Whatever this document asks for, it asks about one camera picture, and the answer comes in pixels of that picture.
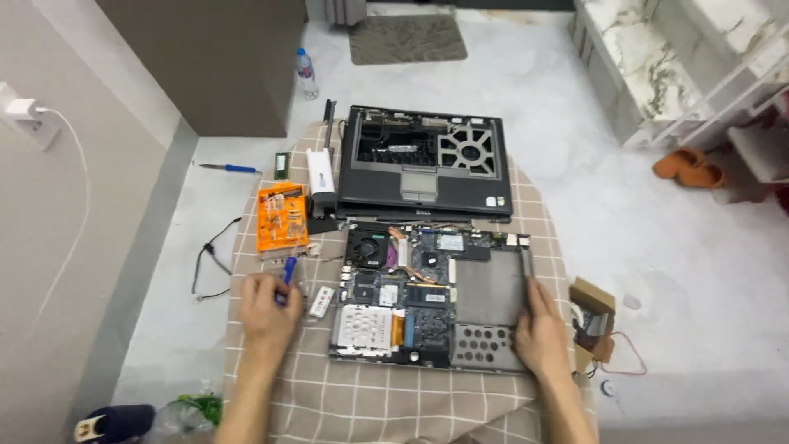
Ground person's left hand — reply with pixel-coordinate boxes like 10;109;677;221
237;272;305;360

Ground person's right hand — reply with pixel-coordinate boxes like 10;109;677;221
513;277;573;384

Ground blue handled screwdriver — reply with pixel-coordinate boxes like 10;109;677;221
275;256;298;307

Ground laptop base with motherboard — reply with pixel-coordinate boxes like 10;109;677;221
328;223;538;375

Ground clear plastic lid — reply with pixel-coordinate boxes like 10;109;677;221
259;245;312;309

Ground small white label strip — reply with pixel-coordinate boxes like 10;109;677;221
309;285;336;319

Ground brown cardboard box with parts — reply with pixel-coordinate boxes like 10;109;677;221
568;277;616;374

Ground orange screwdriver bit case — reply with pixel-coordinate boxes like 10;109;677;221
256;183;309;254

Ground white rectangular tool box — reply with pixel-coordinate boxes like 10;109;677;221
306;147;337;201

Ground beige checked cloth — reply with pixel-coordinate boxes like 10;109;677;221
222;120;598;444

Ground clear plastic bag with green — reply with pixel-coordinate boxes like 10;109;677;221
145;391;224;444

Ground black laptop hinge strip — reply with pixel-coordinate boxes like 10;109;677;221
323;99;337;167

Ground black laptop palmrest cover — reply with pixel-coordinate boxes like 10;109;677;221
336;105;514;223

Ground orange slippers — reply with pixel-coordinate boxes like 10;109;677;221
653;147;726;189

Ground clear plastic water bottle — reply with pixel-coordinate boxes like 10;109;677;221
296;47;320;101

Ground brown cabinet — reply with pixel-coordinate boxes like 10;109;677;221
94;0;309;138

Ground marble stair steps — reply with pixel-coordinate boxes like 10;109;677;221
568;0;789;146

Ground white shoe rack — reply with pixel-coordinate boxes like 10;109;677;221
623;28;789;204

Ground grey floor mat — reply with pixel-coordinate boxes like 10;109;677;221
348;15;468;66

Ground black cable with connectors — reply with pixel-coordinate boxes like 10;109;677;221
191;216;242;303

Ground red wire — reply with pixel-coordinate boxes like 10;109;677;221
601;331;648;377

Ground blue handled metal tool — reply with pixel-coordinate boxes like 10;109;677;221
197;163;262;175

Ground white wall charger with cable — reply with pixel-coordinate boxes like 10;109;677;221
0;83;93;321

